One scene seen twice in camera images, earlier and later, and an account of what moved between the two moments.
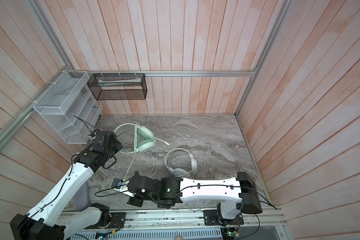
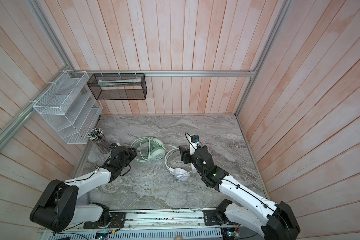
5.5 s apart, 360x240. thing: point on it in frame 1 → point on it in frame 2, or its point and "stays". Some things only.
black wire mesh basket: (118, 86) stays
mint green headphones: (144, 139) → (149, 148)
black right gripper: (136, 201) → (186, 155)
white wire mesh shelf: (70, 108) stays
